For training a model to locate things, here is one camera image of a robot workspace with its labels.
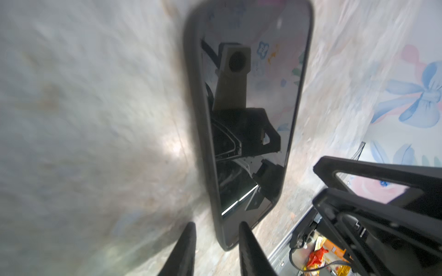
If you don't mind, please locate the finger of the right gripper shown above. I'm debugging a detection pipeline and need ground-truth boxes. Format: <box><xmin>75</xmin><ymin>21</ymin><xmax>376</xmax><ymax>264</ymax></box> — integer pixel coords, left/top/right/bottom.
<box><xmin>313</xmin><ymin>156</ymin><xmax>442</xmax><ymax>207</ymax></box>
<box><xmin>313</xmin><ymin>189</ymin><xmax>442</xmax><ymax>276</ymax></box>

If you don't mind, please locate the black phone case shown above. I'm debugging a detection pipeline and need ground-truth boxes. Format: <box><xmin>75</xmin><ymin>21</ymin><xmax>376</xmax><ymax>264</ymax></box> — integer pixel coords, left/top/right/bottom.
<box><xmin>182</xmin><ymin>0</ymin><xmax>315</xmax><ymax>252</ymax></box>

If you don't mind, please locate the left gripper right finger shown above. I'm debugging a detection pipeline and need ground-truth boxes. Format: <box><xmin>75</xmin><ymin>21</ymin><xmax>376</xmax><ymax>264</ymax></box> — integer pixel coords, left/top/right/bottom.
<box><xmin>239</xmin><ymin>221</ymin><xmax>277</xmax><ymax>276</ymax></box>

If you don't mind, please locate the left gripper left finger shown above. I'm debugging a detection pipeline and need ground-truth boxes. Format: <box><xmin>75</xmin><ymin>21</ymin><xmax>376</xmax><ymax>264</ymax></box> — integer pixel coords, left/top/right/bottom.
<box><xmin>158</xmin><ymin>222</ymin><xmax>196</xmax><ymax>276</ymax></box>

